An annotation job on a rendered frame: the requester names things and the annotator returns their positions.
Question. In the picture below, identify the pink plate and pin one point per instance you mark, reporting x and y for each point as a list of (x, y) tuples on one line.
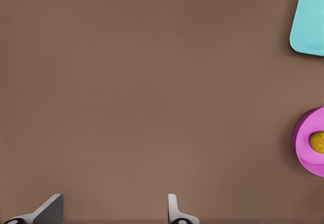
[(305, 143)]

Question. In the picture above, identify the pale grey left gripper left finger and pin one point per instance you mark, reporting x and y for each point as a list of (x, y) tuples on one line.
[(48, 210)]

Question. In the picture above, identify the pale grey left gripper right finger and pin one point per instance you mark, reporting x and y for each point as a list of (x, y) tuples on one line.
[(173, 208)]

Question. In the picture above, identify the orange fruit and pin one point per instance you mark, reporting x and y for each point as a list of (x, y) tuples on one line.
[(317, 141)]

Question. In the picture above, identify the turquoise tray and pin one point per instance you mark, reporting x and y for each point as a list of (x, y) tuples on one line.
[(310, 18)]

